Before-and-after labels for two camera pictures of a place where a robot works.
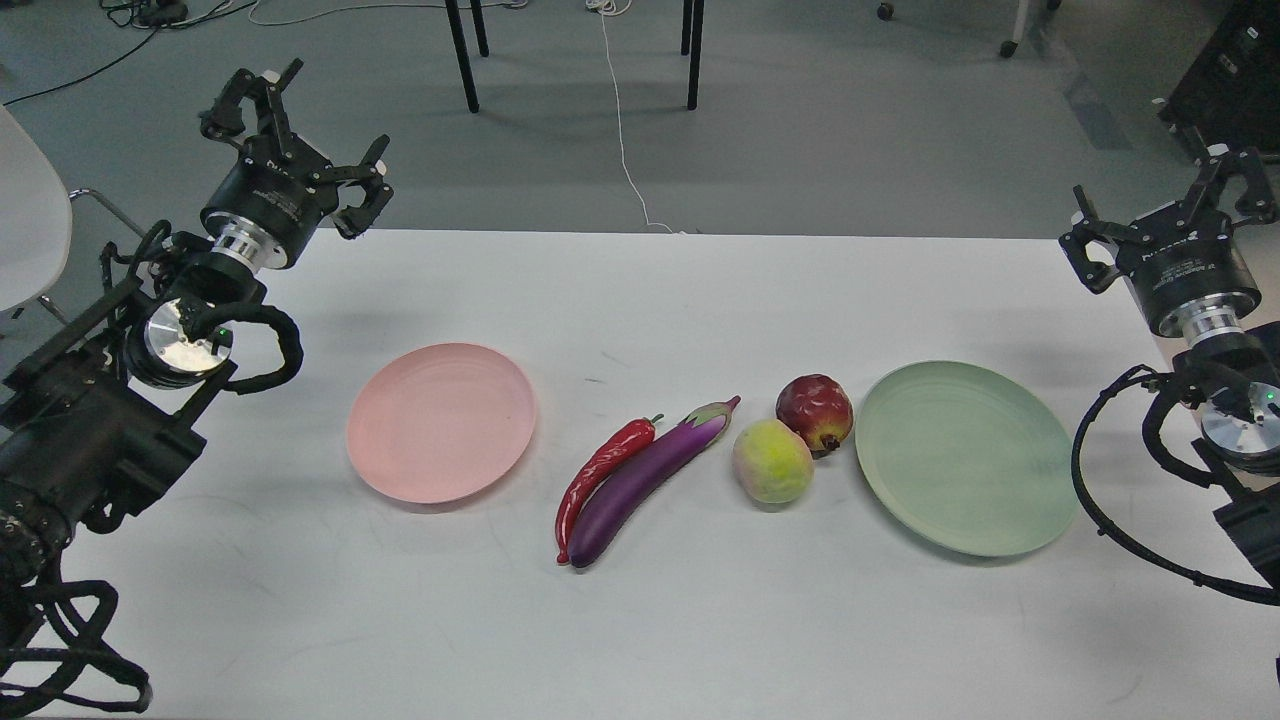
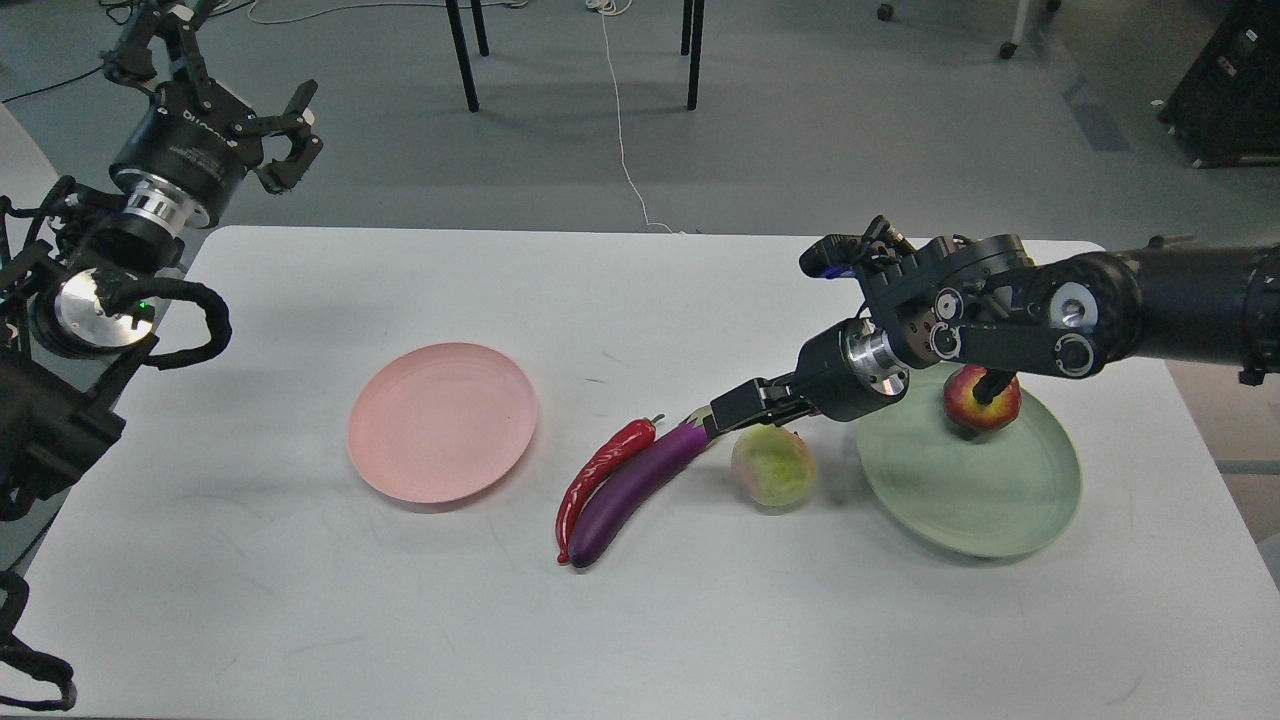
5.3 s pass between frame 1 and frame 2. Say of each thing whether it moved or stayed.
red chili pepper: stayed
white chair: stayed
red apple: moved
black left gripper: moved
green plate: stayed
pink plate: stayed
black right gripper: moved
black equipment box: stayed
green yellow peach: stayed
